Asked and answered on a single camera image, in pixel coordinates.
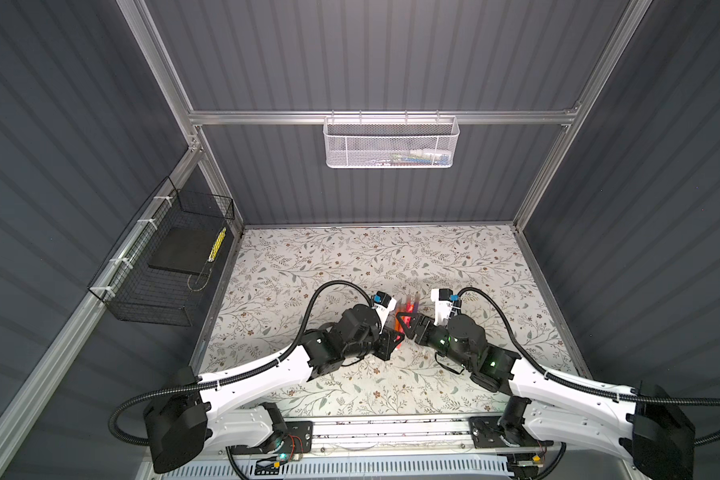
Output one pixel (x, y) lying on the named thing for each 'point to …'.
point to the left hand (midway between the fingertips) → (405, 336)
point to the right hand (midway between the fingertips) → (402, 320)
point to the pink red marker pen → (409, 302)
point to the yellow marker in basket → (219, 239)
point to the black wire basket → (158, 272)
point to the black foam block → (186, 248)
